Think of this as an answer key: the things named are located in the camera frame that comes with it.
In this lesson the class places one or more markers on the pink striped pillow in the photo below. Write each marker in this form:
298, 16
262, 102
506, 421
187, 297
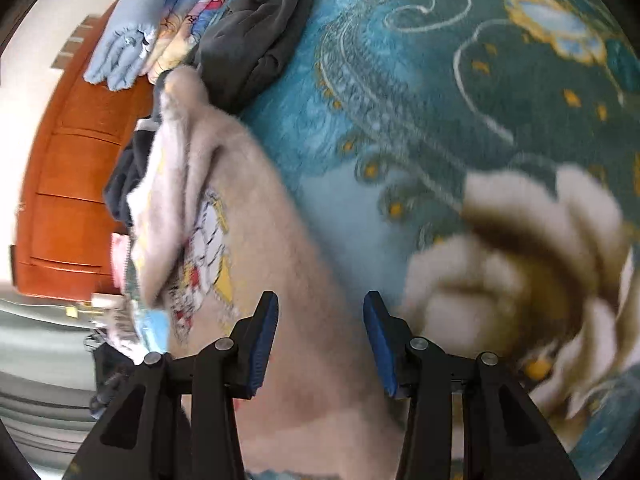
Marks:
119, 260

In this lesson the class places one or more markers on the wooden headboard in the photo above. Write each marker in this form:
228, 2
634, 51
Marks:
70, 185

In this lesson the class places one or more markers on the beige fuzzy sweater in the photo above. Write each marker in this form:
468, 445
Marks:
300, 285

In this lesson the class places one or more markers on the folded light blue quilt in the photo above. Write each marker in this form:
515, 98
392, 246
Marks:
135, 25

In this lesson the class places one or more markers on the teal floral blanket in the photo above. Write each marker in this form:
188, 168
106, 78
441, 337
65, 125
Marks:
450, 110

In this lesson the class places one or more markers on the folded cartoon print blanket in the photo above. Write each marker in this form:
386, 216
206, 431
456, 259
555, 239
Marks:
185, 25

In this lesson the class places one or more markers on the charcoal grey garment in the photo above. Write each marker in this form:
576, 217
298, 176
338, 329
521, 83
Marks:
255, 35

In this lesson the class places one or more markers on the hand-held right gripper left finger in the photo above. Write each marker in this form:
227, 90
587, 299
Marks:
263, 340

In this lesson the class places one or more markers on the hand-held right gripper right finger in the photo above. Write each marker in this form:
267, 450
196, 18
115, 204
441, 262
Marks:
380, 345

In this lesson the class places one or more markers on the dark grey hoodie white lining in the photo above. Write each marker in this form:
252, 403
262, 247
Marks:
125, 180

